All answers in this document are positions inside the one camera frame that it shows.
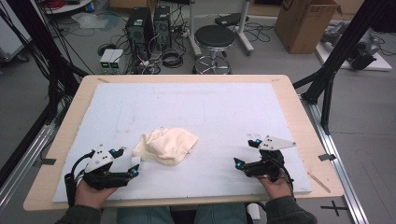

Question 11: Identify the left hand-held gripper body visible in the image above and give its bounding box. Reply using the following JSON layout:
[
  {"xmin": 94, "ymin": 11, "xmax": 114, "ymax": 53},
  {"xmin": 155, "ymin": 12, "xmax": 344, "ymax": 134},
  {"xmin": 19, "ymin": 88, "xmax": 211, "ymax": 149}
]
[{"xmin": 82, "ymin": 144, "xmax": 132, "ymax": 190}]

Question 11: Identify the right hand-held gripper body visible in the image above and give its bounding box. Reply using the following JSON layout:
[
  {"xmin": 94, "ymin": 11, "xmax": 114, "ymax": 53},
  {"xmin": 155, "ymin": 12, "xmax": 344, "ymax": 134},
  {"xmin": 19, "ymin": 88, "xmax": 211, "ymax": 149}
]
[{"xmin": 244, "ymin": 134, "xmax": 297, "ymax": 183}]

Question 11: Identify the cream cloth with egg print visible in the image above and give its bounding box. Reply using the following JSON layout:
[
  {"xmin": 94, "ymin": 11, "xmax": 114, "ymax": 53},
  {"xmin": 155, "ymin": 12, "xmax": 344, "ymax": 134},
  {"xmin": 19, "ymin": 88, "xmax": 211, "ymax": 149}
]
[{"xmin": 132, "ymin": 127, "xmax": 200, "ymax": 166}]

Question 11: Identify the person's left hand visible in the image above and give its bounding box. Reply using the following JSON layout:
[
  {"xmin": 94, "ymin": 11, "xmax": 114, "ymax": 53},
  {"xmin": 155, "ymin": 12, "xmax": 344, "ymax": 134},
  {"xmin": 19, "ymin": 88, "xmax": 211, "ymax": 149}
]
[{"xmin": 74, "ymin": 179, "xmax": 120, "ymax": 209}]

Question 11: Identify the person's right hand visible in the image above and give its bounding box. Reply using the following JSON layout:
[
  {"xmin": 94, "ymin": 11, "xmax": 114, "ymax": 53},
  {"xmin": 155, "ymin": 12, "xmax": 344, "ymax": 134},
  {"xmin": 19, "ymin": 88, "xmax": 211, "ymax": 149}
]
[{"xmin": 257, "ymin": 173, "xmax": 295, "ymax": 201}]

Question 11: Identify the person's left leg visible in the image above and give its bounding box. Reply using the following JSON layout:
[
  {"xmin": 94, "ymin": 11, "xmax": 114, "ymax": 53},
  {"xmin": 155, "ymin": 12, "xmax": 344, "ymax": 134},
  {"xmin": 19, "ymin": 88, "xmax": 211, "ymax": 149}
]
[{"xmin": 116, "ymin": 205, "xmax": 172, "ymax": 224}]

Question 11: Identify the person's leg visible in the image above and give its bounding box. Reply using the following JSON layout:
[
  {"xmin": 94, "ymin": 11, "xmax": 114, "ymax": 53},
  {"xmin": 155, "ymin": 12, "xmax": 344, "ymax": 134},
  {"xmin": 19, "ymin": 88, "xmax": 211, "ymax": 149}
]
[
  {"xmin": 192, "ymin": 203, "xmax": 248, "ymax": 224},
  {"xmin": 116, "ymin": 205, "xmax": 172, "ymax": 224}
]

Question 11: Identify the white object under table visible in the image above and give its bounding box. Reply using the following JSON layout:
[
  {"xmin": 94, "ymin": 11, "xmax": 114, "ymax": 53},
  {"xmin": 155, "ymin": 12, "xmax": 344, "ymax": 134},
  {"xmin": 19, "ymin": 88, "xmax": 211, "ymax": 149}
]
[{"xmin": 247, "ymin": 203, "xmax": 261, "ymax": 223}]

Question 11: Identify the light wooden table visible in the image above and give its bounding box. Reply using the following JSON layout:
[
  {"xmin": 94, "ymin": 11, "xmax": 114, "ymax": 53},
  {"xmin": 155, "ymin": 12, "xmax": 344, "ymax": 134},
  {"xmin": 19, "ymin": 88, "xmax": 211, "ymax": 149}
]
[{"xmin": 22, "ymin": 74, "xmax": 345, "ymax": 212}]

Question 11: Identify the thin wooden stick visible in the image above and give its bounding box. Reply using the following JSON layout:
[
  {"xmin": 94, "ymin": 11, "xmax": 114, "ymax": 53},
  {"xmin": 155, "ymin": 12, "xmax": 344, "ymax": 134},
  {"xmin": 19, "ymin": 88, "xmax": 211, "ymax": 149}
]
[{"xmin": 307, "ymin": 172, "xmax": 332, "ymax": 194}]

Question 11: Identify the person's right leg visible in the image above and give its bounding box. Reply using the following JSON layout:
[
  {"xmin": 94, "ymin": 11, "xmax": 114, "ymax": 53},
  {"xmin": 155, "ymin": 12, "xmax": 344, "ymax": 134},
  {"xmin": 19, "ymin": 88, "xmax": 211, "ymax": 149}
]
[{"xmin": 192, "ymin": 203, "xmax": 248, "ymax": 224}]

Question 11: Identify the white foam mat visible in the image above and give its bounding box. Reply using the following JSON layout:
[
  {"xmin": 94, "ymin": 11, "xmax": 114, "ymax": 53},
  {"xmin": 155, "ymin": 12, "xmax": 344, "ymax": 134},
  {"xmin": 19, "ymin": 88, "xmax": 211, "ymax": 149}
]
[{"xmin": 51, "ymin": 82, "xmax": 313, "ymax": 203}]

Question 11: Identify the black tape cross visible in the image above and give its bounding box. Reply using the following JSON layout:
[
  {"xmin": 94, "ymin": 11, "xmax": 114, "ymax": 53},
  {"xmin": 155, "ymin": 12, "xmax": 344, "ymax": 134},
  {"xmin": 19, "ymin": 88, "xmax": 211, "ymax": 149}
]
[{"xmin": 320, "ymin": 200, "xmax": 348, "ymax": 217}]

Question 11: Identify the white power supply unit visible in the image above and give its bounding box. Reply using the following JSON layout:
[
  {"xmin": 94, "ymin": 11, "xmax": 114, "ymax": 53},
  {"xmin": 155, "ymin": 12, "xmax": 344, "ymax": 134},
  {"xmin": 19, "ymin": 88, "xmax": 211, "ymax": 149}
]
[
  {"xmin": 99, "ymin": 49, "xmax": 116, "ymax": 69},
  {"xmin": 109, "ymin": 49, "xmax": 125, "ymax": 70}
]

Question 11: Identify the black round stool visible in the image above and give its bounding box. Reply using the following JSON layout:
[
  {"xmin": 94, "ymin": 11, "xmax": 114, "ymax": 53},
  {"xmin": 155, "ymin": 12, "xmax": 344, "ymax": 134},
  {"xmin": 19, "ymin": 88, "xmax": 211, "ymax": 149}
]
[{"xmin": 191, "ymin": 24, "xmax": 237, "ymax": 75}]

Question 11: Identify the white stand leg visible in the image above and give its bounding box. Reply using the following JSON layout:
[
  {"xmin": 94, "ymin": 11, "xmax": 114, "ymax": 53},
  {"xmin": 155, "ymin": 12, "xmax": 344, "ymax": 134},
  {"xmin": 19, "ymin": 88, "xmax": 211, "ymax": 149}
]
[
  {"xmin": 236, "ymin": 0, "xmax": 255, "ymax": 56},
  {"xmin": 187, "ymin": 0, "xmax": 204, "ymax": 59}
]

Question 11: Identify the brown cardboard box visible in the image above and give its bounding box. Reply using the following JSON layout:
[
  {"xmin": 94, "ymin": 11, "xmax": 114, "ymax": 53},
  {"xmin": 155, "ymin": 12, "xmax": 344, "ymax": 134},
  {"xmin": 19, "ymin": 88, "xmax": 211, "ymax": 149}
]
[{"xmin": 274, "ymin": 0, "xmax": 343, "ymax": 55}]

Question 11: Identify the large black computer tower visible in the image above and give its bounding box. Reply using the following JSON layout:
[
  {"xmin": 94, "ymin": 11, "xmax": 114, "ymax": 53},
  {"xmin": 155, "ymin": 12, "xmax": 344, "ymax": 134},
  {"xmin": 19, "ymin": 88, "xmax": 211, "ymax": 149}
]
[{"xmin": 125, "ymin": 7, "xmax": 155, "ymax": 60}]

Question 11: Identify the flat black device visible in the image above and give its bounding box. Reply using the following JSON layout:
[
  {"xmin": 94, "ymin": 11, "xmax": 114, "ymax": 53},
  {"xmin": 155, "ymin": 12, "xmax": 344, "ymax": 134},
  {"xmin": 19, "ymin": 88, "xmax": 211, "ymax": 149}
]
[{"xmin": 214, "ymin": 12, "xmax": 250, "ymax": 27}]

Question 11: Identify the slim black computer tower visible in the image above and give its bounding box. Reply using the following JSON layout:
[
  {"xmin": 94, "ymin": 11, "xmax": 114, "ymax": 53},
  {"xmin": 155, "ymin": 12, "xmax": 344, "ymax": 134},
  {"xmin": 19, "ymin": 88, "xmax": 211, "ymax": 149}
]
[{"xmin": 153, "ymin": 5, "xmax": 173, "ymax": 50}]

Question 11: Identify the clear plastic bag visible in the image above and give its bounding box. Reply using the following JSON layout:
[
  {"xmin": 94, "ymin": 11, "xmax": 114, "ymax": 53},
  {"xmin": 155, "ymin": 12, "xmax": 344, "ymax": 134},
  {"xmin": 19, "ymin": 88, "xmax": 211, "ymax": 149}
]
[{"xmin": 71, "ymin": 12, "xmax": 120, "ymax": 31}]

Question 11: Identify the grey and black machine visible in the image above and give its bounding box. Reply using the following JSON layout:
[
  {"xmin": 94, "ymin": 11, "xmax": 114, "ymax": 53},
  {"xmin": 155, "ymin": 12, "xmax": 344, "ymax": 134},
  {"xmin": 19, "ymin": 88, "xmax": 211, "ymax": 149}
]
[{"xmin": 320, "ymin": 21, "xmax": 382, "ymax": 71}]

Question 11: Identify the white floor board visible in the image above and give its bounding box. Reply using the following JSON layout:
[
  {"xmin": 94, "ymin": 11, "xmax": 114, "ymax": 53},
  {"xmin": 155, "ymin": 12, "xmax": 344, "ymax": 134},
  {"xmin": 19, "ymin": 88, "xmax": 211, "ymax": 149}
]
[{"xmin": 315, "ymin": 40, "xmax": 393, "ymax": 72}]

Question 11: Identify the round white table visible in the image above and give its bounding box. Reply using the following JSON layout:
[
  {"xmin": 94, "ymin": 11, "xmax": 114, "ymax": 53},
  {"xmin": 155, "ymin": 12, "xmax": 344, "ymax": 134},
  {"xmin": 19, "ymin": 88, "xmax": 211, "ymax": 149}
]
[{"xmin": 43, "ymin": 0, "xmax": 94, "ymax": 15}]

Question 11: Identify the right hand-held gripper black cable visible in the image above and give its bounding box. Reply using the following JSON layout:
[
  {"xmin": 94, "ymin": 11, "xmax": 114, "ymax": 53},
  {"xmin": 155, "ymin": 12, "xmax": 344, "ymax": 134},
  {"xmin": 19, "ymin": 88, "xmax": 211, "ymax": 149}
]
[{"xmin": 270, "ymin": 157, "xmax": 296, "ymax": 200}]

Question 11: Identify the silver aluminium rail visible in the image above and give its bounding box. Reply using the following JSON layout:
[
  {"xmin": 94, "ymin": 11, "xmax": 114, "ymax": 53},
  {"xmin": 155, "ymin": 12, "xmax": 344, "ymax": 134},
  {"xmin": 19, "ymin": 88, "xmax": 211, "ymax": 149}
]
[
  {"xmin": 0, "ymin": 124, "xmax": 57, "ymax": 213},
  {"xmin": 300, "ymin": 94, "xmax": 370, "ymax": 224}
]

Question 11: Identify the coil of black cable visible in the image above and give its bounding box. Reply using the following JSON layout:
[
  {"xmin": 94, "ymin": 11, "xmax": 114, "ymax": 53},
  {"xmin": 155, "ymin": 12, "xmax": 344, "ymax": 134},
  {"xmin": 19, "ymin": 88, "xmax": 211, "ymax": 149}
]
[{"xmin": 160, "ymin": 48, "xmax": 185, "ymax": 69}]

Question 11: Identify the black metal frame with cables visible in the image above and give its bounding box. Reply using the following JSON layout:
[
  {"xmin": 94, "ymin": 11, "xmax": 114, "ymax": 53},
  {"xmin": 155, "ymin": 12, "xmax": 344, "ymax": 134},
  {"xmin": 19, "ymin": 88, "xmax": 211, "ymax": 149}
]
[{"xmin": 0, "ymin": 0, "xmax": 90, "ymax": 188}]

